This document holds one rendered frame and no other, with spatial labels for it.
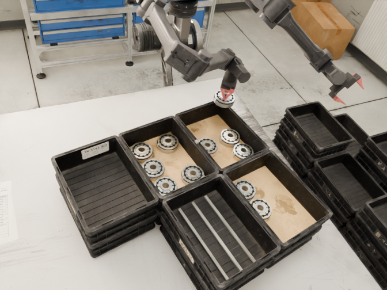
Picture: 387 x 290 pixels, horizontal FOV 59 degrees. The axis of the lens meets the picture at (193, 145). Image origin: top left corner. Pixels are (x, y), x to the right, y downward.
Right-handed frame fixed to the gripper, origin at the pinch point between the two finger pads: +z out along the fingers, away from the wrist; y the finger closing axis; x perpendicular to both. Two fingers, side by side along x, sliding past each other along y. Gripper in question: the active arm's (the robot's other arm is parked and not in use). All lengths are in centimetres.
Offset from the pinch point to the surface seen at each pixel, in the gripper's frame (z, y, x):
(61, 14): 46, 105, 144
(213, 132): 22.0, -4.6, 0.6
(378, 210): 53, 3, -105
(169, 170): 23.3, -36.0, 15.3
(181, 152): 22.8, -23.6, 12.8
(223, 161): 22.3, -22.2, -7.9
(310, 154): 53, 34, -64
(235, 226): 23, -55, -19
